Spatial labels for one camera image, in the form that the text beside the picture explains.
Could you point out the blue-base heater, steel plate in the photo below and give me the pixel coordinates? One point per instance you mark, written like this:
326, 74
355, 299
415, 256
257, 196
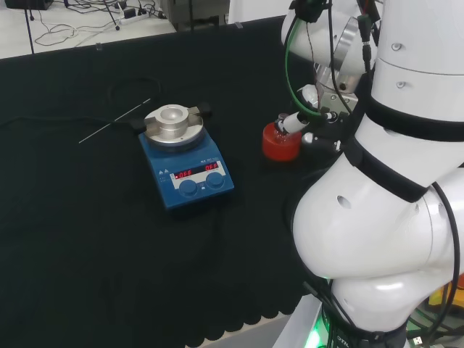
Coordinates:
192, 195

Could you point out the black tripod pole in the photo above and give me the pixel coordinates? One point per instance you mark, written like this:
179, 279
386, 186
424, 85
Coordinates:
29, 29

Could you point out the thin metal probe rod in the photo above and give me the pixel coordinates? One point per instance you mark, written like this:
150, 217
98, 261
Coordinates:
108, 124

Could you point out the black bench cloth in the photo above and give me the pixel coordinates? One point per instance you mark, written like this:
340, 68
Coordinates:
90, 235

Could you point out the grey cabinet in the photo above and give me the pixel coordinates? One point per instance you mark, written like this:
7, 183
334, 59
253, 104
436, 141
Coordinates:
195, 11

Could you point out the white power strip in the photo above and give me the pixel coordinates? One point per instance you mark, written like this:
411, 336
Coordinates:
130, 16

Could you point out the black box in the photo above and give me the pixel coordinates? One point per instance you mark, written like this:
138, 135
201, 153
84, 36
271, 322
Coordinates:
29, 3

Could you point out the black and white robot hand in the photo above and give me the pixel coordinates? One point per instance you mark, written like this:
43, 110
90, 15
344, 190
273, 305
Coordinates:
326, 127

